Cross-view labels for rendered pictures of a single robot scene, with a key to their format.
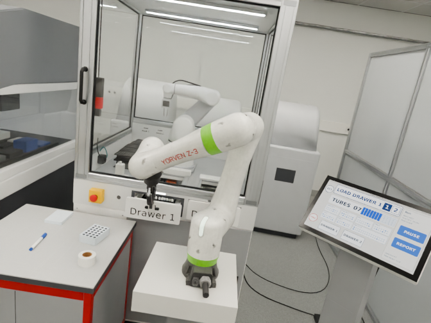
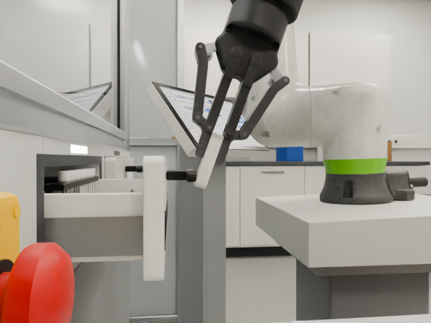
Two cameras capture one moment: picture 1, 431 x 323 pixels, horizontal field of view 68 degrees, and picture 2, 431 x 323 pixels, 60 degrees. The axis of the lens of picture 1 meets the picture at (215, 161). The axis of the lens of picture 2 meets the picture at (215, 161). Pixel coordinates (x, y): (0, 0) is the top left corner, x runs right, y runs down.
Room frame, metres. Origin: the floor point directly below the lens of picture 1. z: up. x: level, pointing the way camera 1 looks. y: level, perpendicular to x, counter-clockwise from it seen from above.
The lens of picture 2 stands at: (1.51, 0.75, 0.93)
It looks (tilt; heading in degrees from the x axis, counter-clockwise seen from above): 0 degrees down; 263
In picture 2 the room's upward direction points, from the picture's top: straight up
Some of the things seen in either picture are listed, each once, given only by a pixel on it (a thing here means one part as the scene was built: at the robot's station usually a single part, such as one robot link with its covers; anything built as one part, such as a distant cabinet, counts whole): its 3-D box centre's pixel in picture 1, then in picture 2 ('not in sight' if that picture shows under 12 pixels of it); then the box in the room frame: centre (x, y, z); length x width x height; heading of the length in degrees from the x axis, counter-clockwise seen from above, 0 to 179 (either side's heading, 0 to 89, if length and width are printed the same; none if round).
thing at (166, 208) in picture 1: (152, 210); (158, 200); (1.52, 0.28, 0.87); 0.29 x 0.02 x 0.11; 90
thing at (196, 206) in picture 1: (213, 213); (121, 184); (1.61, -0.03, 0.87); 0.29 x 0.02 x 0.11; 90
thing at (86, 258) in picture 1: (86, 258); not in sight; (1.16, 0.47, 0.78); 0.07 x 0.07 x 0.04
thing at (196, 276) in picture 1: (201, 273); (378, 184); (1.06, -0.01, 0.87); 0.26 x 0.15 x 0.06; 6
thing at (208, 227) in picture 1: (206, 235); (347, 128); (1.13, -0.01, 0.99); 0.16 x 0.13 x 0.19; 162
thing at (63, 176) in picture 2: not in sight; (64, 192); (1.62, 0.34, 0.89); 0.01 x 0.01 x 0.05
